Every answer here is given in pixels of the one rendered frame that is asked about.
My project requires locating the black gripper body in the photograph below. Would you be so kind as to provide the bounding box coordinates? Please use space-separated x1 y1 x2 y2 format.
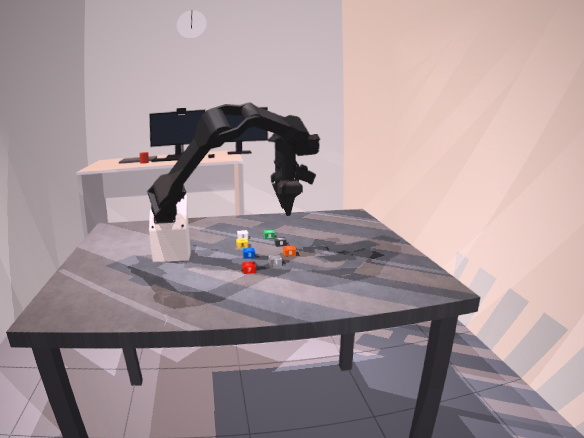
271 157 303 194

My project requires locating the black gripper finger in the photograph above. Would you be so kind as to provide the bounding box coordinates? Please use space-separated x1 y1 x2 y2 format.
278 192 301 216
272 183 284 209

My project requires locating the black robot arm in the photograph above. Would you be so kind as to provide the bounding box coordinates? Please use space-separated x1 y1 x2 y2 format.
147 102 320 224

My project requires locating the red block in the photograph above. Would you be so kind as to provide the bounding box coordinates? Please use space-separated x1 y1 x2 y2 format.
243 262 255 274

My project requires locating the blue block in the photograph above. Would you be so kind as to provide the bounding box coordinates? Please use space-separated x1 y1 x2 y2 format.
243 248 255 259

